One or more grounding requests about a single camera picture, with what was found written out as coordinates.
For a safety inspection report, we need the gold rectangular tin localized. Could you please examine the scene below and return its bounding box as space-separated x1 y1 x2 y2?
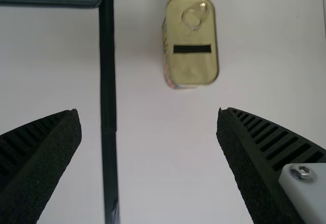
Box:
160 0 221 90

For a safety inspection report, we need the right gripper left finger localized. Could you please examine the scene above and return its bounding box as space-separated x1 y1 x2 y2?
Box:
0 108 83 224

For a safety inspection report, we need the black strip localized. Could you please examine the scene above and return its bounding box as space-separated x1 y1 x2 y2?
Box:
98 0 120 224

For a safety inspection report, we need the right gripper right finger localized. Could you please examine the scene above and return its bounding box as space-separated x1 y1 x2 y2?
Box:
215 106 326 224

